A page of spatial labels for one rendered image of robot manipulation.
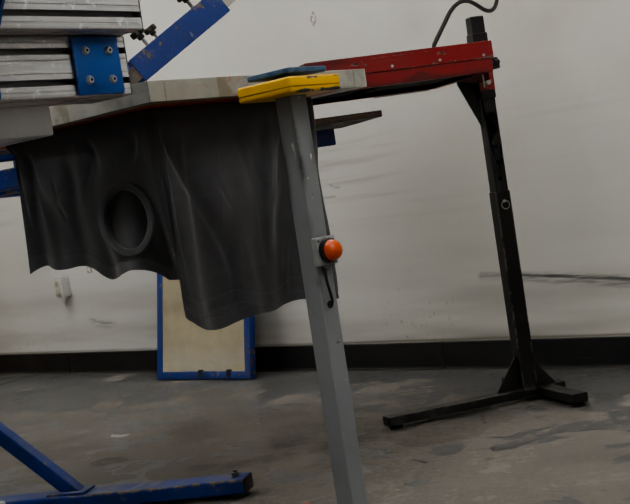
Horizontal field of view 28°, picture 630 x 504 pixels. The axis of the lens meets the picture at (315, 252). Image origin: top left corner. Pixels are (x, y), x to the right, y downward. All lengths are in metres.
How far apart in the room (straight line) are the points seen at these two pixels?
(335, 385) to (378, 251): 2.74
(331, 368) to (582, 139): 2.29
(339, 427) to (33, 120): 0.76
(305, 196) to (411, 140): 2.60
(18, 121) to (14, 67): 0.13
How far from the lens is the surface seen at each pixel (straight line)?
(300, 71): 2.17
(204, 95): 2.31
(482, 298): 4.65
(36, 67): 1.83
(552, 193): 4.42
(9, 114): 1.90
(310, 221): 2.18
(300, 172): 2.18
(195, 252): 2.38
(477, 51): 3.71
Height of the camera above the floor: 0.77
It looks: 3 degrees down
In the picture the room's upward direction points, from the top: 9 degrees counter-clockwise
